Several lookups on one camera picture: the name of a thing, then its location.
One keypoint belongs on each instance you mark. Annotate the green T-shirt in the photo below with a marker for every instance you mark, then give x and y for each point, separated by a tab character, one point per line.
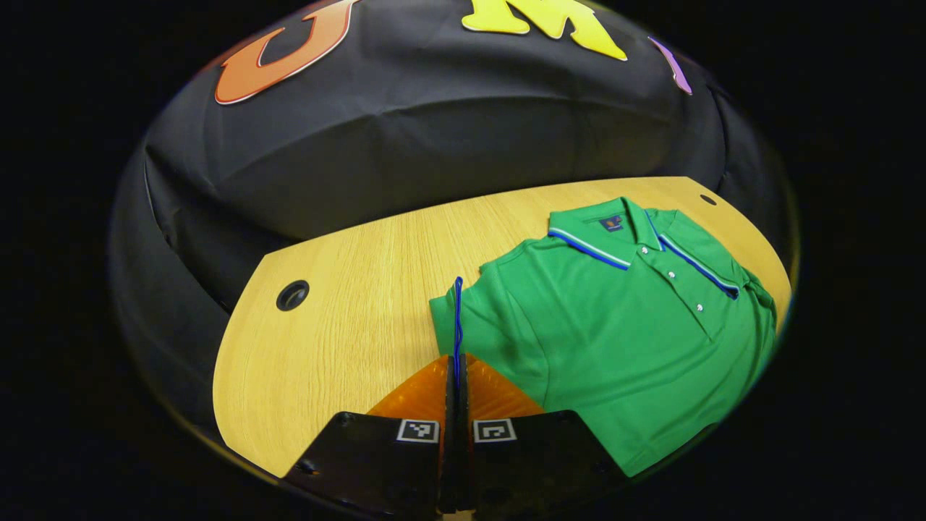
615	340

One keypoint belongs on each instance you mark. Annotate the black backdrop cloth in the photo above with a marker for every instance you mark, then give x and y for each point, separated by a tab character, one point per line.
434	145

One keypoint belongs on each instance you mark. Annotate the black table grommet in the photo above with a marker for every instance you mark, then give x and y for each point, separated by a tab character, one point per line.
707	199
292	295

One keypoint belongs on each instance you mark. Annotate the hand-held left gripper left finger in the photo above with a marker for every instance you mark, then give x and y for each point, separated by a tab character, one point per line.
376	456

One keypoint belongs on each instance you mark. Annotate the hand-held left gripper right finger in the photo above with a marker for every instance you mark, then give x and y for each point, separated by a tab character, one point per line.
535	456

